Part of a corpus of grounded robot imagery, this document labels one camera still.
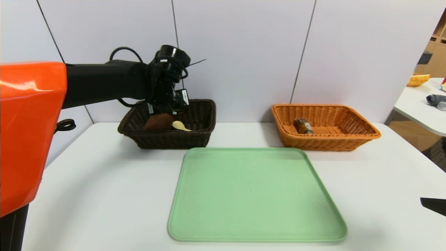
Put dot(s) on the dark brown wicker basket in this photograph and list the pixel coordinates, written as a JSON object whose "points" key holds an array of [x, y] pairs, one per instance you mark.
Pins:
{"points": [[195, 139]]}

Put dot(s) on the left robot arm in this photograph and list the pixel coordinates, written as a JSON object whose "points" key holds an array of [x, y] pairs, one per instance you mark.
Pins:
{"points": [[41, 115]]}

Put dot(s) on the orange wicker basket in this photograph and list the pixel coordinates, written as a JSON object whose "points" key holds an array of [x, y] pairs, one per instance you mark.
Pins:
{"points": [[324, 141]]}

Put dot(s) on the wooden shelving unit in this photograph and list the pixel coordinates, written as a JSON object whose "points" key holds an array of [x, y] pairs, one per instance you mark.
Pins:
{"points": [[439, 59]]}

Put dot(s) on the thin black zip tie tail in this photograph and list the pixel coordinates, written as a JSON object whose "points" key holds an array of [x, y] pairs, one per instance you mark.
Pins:
{"points": [[198, 62]]}

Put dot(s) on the small yellow wicker basket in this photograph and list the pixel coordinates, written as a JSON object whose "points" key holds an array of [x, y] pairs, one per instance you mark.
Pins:
{"points": [[417, 81]]}

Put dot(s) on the grey rolled cloth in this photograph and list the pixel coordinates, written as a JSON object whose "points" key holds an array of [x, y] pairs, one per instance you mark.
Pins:
{"points": [[435, 99]]}

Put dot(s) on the chocolate snack pack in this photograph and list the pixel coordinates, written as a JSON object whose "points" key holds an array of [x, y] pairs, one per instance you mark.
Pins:
{"points": [[303, 126]]}

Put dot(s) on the light green plastic tray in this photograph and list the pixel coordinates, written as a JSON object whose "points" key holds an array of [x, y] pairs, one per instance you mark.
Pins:
{"points": [[258, 202]]}

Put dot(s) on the black item on shelving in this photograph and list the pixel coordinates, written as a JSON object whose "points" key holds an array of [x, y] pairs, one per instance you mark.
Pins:
{"points": [[424, 58]]}

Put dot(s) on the small clear grey item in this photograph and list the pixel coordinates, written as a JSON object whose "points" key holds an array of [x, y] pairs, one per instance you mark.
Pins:
{"points": [[442, 106]]}

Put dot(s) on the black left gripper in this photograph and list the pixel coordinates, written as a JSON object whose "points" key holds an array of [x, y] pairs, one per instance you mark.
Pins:
{"points": [[161, 105]]}

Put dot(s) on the white side table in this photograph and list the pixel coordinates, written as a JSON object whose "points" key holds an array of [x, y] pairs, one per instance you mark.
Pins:
{"points": [[418, 111]]}

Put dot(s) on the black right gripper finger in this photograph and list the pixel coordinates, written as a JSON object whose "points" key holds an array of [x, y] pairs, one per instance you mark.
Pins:
{"points": [[433, 205]]}

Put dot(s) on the red colourful item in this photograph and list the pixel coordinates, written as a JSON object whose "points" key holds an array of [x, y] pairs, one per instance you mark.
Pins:
{"points": [[443, 84]]}

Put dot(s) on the brown towel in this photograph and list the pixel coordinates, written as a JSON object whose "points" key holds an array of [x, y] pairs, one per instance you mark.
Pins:
{"points": [[158, 122]]}

